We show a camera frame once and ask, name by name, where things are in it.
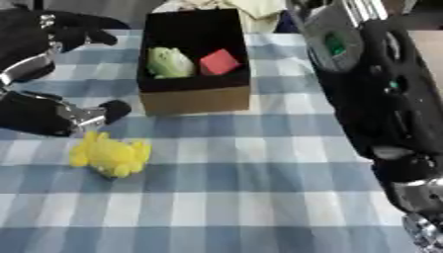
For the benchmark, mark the cardboard box with black inside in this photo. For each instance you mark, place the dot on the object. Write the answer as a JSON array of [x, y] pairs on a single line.
[[193, 99]]

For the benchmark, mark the red block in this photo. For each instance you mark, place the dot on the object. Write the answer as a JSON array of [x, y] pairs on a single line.
[[219, 62]]

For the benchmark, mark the green toy cabbage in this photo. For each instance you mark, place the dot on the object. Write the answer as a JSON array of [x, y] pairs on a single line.
[[170, 64]]

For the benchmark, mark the silver and black right robot arm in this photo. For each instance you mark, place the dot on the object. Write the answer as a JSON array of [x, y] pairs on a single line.
[[392, 108]]

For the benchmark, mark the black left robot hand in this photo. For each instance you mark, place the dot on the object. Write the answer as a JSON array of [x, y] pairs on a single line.
[[29, 113]]

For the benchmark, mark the yellow soft toy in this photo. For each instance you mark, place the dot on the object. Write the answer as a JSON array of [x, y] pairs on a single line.
[[112, 156]]

